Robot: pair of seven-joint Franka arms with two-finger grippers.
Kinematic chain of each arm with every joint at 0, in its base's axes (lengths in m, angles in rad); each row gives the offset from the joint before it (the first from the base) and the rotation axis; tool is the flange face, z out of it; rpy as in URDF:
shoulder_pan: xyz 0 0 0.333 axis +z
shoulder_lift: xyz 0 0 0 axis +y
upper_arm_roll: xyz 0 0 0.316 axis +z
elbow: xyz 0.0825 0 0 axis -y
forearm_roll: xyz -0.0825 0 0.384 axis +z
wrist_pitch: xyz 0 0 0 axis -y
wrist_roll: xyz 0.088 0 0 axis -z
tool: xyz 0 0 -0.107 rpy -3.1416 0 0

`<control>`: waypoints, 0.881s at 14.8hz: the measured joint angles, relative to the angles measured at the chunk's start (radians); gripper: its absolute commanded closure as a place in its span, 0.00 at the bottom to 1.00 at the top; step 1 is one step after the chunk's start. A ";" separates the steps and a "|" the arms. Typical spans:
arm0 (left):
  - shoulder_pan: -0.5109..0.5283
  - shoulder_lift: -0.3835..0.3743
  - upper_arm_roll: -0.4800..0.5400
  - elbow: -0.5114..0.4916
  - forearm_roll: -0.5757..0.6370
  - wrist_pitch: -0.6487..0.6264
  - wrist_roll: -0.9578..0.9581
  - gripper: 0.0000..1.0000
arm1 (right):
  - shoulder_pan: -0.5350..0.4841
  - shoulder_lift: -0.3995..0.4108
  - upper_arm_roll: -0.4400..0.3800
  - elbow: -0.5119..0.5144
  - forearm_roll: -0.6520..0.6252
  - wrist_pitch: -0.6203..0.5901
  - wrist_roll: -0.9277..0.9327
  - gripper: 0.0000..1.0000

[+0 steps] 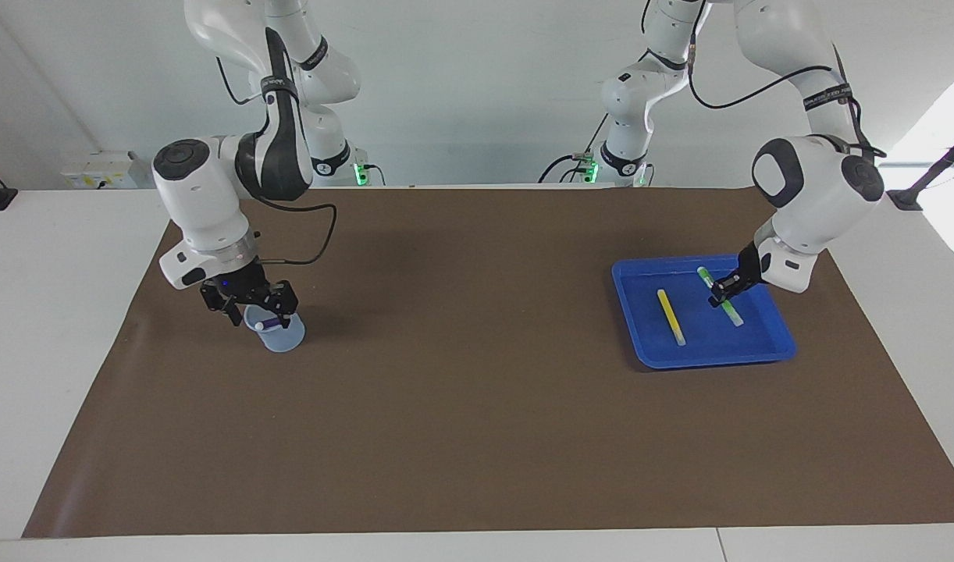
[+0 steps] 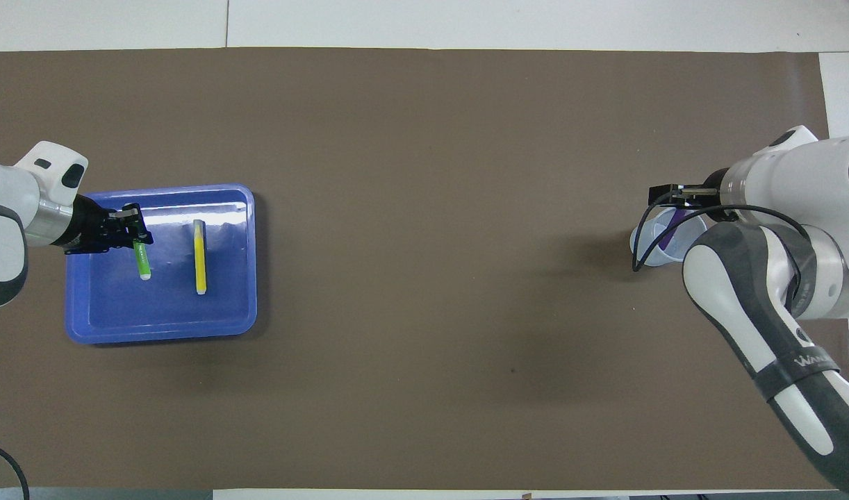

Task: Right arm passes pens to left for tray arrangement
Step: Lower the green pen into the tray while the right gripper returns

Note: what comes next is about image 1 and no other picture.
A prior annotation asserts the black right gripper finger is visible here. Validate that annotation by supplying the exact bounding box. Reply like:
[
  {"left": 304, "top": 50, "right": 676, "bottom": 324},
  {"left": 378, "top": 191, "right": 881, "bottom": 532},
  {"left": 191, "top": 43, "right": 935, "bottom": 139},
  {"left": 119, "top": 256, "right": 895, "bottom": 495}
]
[
  {"left": 201, "top": 292, "right": 243, "bottom": 327},
  {"left": 262, "top": 281, "right": 300, "bottom": 329}
]

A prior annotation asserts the green pen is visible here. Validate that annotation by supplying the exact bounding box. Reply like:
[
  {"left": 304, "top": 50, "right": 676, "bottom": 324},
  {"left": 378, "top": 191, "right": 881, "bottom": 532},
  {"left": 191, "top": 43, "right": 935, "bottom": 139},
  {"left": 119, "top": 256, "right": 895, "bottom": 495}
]
[{"left": 696, "top": 267, "right": 745, "bottom": 327}]

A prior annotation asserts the yellow pen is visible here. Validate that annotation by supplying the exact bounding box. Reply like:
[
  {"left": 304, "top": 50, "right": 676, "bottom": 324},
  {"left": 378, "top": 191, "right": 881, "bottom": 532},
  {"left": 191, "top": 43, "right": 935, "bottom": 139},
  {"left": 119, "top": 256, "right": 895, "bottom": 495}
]
[{"left": 657, "top": 289, "right": 687, "bottom": 347}]

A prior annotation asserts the blue plastic tray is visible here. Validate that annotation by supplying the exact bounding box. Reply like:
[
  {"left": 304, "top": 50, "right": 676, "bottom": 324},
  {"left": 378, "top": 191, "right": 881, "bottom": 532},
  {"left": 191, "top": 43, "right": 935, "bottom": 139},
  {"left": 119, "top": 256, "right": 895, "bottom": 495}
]
[{"left": 611, "top": 254, "right": 798, "bottom": 370}]

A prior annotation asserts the translucent plastic cup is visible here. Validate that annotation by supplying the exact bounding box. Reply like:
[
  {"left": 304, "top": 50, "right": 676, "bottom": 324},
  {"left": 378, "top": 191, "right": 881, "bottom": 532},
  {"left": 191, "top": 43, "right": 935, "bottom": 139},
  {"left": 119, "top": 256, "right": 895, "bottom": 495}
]
[{"left": 244, "top": 303, "right": 306, "bottom": 353}]

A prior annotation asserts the black stand with pole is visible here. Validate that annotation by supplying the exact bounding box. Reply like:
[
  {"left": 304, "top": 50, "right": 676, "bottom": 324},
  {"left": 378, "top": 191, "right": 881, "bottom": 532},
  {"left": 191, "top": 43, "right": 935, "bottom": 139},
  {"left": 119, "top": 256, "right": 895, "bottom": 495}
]
[{"left": 887, "top": 125, "right": 954, "bottom": 212}]

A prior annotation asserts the brown table mat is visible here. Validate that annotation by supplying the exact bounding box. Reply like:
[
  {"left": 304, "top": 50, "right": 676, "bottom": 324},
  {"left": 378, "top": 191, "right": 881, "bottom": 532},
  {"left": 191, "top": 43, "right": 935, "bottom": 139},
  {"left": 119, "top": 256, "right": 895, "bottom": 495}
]
[{"left": 22, "top": 186, "right": 954, "bottom": 539}]

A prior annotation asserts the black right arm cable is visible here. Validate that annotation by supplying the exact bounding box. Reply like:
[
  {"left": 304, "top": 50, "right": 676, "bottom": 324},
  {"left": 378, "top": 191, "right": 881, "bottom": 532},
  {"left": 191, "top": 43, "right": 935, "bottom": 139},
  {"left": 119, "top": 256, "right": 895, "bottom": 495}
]
[{"left": 215, "top": 55, "right": 338, "bottom": 266}]

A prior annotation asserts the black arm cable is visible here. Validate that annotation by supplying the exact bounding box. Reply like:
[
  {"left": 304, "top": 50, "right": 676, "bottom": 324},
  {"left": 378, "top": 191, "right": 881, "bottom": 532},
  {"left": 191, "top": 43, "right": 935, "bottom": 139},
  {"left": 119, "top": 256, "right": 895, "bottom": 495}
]
[
  {"left": 639, "top": 0, "right": 888, "bottom": 157},
  {"left": 215, "top": 55, "right": 338, "bottom": 266}
]

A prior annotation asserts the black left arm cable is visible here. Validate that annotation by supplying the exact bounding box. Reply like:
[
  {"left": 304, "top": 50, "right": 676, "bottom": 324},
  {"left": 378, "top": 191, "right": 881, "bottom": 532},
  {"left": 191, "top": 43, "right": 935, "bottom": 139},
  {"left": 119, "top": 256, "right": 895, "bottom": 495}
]
[{"left": 639, "top": 0, "right": 888, "bottom": 157}]

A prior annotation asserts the white wall socket box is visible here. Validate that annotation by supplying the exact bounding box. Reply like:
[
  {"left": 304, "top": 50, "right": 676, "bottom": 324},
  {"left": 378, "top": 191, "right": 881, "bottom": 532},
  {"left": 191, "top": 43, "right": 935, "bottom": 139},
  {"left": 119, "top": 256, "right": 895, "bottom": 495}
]
[{"left": 62, "top": 152, "right": 140, "bottom": 190}]

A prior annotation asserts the black base power cable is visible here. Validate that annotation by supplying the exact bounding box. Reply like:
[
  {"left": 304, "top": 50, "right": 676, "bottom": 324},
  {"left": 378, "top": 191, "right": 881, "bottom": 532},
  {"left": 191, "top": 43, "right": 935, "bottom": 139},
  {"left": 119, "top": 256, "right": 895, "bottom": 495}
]
[{"left": 538, "top": 117, "right": 610, "bottom": 186}]

